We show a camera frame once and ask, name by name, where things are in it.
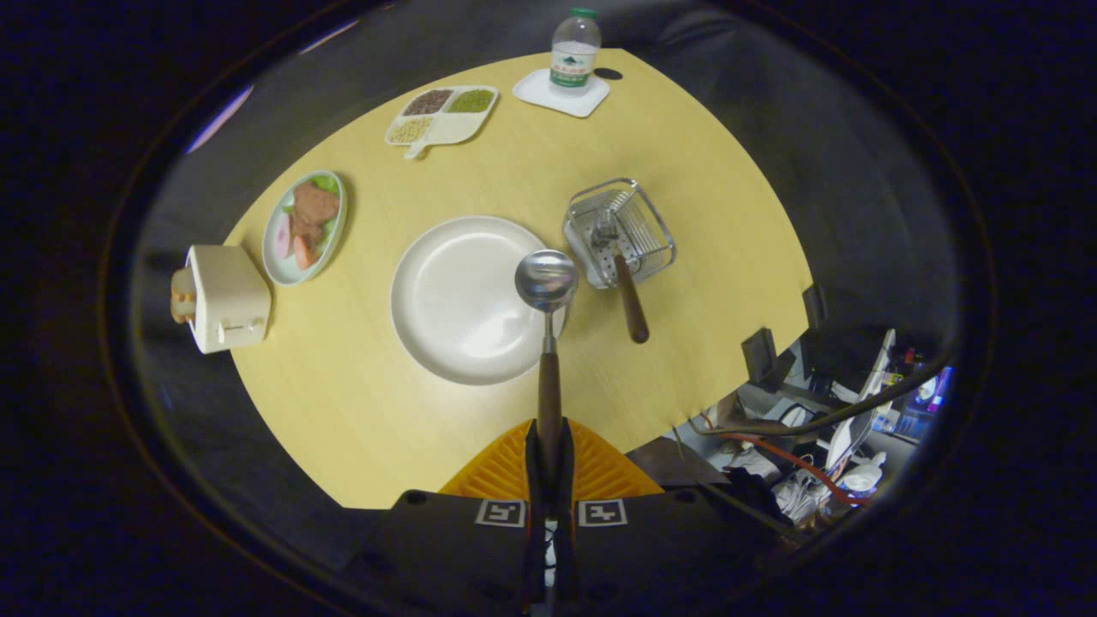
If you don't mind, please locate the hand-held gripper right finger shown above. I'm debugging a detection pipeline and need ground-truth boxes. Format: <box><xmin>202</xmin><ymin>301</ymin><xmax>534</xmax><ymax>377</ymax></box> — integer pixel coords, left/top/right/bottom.
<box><xmin>553</xmin><ymin>418</ymin><xmax>789</xmax><ymax>616</ymax></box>

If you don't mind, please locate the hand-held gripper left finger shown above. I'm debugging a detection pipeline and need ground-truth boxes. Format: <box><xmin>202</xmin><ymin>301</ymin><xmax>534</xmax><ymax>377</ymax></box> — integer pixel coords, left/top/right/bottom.
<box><xmin>343</xmin><ymin>418</ymin><xmax>554</xmax><ymax>616</ymax></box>

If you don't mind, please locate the wooden handled metal spoon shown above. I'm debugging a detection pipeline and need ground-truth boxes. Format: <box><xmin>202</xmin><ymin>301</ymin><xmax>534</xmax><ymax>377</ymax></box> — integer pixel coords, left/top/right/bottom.
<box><xmin>514</xmin><ymin>249</ymin><xmax>580</xmax><ymax>468</ymax></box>

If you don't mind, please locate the wooden handled metal fork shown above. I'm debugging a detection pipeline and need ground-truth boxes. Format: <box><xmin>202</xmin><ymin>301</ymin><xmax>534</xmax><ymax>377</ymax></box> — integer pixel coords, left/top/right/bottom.
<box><xmin>590</xmin><ymin>206</ymin><xmax>650</xmax><ymax>345</ymax></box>

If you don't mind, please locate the large white plate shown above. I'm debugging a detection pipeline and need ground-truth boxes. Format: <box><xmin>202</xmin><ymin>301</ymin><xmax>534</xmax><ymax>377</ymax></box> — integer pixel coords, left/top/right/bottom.
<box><xmin>390</xmin><ymin>215</ymin><xmax>568</xmax><ymax>386</ymax></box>

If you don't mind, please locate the white plastic jug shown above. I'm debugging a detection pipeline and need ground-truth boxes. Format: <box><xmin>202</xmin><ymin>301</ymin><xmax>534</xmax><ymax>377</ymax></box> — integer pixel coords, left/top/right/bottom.
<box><xmin>844</xmin><ymin>452</ymin><xmax>888</xmax><ymax>498</ymax></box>

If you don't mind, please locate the white slanted panel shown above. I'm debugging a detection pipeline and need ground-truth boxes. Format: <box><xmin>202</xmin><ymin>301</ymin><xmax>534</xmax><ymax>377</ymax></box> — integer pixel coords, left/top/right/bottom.
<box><xmin>827</xmin><ymin>328</ymin><xmax>896</xmax><ymax>468</ymax></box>

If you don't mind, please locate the light green plate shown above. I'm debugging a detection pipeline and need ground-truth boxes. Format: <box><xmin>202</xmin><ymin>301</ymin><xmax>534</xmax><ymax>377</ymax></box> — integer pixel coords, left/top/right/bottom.
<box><xmin>261</xmin><ymin>170</ymin><xmax>348</xmax><ymax>286</ymax></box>

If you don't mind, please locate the white toaster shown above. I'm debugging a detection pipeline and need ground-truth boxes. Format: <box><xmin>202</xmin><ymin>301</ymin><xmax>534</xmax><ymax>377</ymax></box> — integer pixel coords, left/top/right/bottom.
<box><xmin>187</xmin><ymin>245</ymin><xmax>273</xmax><ymax>355</ymax></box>

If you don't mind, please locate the brown meat slice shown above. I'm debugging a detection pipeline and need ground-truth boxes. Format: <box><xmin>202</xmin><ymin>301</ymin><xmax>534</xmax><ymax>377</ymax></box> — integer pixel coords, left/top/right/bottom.
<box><xmin>292</xmin><ymin>182</ymin><xmax>341</xmax><ymax>226</ymax></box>

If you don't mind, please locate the white divided dish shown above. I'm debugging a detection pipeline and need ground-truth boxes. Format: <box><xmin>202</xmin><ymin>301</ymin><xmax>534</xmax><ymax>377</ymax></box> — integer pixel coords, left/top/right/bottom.
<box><xmin>384</xmin><ymin>84</ymin><xmax>500</xmax><ymax>160</ymax></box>

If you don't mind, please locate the white square coaster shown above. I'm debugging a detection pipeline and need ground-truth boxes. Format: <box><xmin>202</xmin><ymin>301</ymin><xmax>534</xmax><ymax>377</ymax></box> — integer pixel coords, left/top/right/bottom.
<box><xmin>513</xmin><ymin>68</ymin><xmax>611</xmax><ymax>118</ymax></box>

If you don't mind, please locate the dark brown grains pile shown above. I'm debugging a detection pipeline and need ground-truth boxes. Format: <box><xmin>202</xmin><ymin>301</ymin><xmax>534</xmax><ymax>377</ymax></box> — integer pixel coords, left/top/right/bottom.
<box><xmin>402</xmin><ymin>88</ymin><xmax>454</xmax><ymax>117</ymax></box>

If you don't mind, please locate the clear plastic water bottle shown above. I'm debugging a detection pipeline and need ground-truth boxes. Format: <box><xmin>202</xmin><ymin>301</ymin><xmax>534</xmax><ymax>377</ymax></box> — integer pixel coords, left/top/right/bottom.
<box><xmin>549</xmin><ymin>7</ymin><xmax>602</xmax><ymax>90</ymax></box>

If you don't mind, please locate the red cable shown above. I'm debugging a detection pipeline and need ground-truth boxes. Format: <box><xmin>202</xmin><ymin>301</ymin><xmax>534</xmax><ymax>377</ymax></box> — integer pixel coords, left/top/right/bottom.
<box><xmin>698</xmin><ymin>416</ymin><xmax>871</xmax><ymax>506</ymax></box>

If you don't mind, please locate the metal wire basket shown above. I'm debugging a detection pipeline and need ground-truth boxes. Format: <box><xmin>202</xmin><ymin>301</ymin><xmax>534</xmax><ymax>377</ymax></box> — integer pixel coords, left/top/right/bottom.
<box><xmin>562</xmin><ymin>177</ymin><xmax>677</xmax><ymax>291</ymax></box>

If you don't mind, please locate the black cable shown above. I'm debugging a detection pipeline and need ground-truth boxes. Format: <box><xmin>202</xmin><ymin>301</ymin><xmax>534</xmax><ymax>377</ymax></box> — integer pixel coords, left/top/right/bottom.
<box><xmin>686</xmin><ymin>364</ymin><xmax>948</xmax><ymax>438</ymax></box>

